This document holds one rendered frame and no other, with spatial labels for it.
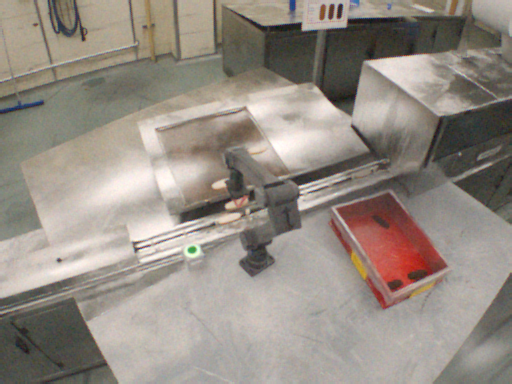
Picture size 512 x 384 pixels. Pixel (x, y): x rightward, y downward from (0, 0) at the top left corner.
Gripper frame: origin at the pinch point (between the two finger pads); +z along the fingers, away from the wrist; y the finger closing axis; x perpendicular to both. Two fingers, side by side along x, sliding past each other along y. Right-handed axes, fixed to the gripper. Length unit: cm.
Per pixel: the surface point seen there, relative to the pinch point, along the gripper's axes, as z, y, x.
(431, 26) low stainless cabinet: 27, 218, -377
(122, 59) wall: 82, 370, 2
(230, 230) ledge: 6.8, -6.9, 5.9
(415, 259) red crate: 10, -52, -58
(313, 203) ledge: 6.7, -8.0, -32.5
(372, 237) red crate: 10, -33, -48
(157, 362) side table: 11, -47, 50
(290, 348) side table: 11, -61, 7
